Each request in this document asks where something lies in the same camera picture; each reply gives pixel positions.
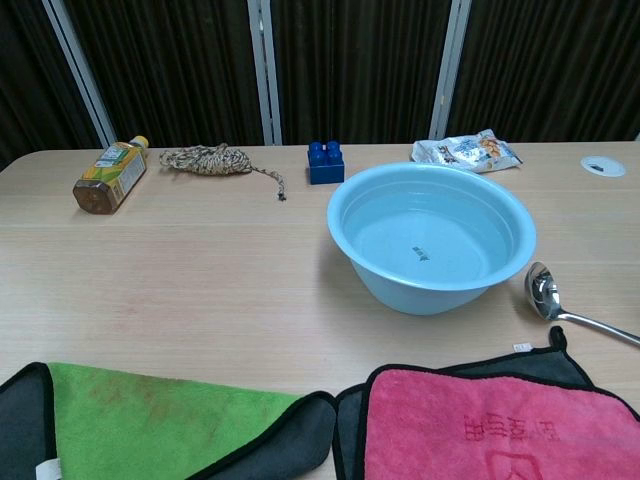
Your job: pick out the silver metal spoon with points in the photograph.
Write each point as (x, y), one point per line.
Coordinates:
(542, 292)

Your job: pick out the light blue plastic basin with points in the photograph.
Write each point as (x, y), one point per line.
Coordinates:
(431, 240)

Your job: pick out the blue toy building block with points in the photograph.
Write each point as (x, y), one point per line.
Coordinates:
(325, 165)

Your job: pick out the white snack bag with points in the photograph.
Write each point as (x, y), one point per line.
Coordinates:
(465, 152)

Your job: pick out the amber tea bottle yellow label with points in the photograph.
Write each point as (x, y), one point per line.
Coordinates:
(111, 175)

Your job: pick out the green and grey towel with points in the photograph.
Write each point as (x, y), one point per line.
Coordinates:
(150, 425)

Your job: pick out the pink and grey towel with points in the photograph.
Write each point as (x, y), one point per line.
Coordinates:
(500, 425)

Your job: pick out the grey partition frame post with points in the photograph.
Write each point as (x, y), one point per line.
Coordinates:
(265, 75)
(450, 70)
(82, 75)

